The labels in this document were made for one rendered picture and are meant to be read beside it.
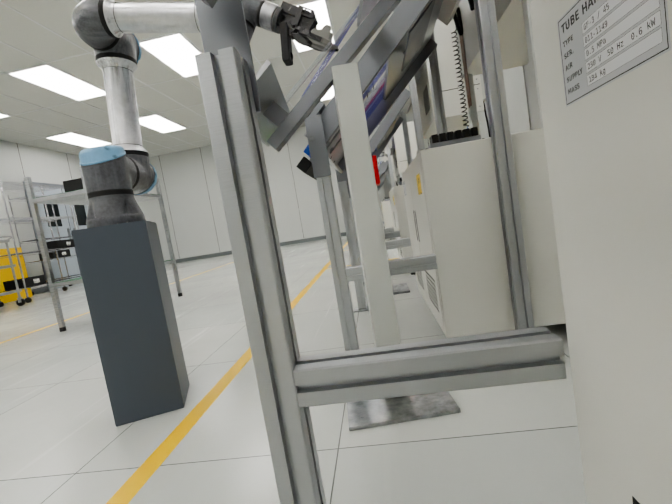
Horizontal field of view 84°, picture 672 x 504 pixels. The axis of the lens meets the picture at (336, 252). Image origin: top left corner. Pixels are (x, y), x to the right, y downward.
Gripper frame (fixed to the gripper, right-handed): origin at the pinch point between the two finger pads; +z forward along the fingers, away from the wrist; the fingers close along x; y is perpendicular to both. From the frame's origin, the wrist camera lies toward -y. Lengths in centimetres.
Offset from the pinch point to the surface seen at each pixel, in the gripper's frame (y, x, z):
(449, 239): -40, -10, 55
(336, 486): -88, -60, 45
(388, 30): 6.8, -9.9, 15.1
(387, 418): -82, -41, 52
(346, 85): -17.2, -32.4, 14.3
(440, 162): -20.9, -9.9, 43.2
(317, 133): -27.1, -14.4, 8.1
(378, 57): -0.8, -9.9, 15.4
